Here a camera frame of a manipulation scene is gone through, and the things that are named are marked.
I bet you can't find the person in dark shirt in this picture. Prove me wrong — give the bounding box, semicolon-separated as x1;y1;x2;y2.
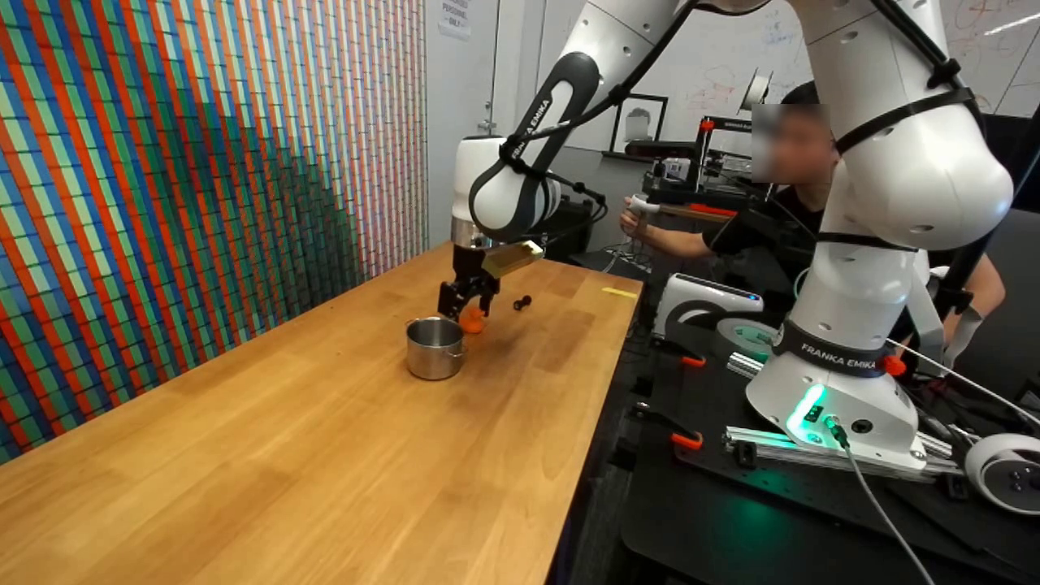
713;77;1012;368

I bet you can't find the white round device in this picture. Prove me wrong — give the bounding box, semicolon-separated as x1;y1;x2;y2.
963;430;1040;519

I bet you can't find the black equipment case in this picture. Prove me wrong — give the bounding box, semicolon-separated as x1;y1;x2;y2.
540;191;599;265

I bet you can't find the person's hand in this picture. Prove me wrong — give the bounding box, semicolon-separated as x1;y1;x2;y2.
619;204;653;240

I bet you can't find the black robot cart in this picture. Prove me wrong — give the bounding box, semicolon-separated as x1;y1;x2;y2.
562;246;1040;585

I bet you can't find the person's bare forearm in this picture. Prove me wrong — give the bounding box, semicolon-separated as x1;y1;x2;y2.
640;218;740;265

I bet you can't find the white grey controller box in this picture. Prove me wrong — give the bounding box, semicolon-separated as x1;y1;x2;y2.
646;270;768;344

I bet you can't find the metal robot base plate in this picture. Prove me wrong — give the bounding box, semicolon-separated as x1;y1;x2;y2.
721;424;979;486

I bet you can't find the framed portrait picture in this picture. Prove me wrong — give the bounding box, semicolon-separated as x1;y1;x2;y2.
609;92;674;160

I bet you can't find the white power cable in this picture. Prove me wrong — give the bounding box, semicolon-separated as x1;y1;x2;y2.
830;424;939;585

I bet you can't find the black red frame machine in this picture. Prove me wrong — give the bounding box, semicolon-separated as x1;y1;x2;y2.
693;115;787;212

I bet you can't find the thin white rod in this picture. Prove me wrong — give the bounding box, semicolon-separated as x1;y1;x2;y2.
889;337;1040;438

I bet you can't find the small steel pot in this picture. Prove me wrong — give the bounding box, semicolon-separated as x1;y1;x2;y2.
402;312;469;384

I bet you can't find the person's forearm with wristband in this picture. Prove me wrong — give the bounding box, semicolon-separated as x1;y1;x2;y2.
937;255;1012;368

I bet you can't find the black orange clamp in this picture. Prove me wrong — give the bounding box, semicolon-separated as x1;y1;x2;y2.
646;337;713;375
632;401;708;458

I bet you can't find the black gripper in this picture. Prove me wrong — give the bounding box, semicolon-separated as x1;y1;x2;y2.
437;240;504;323

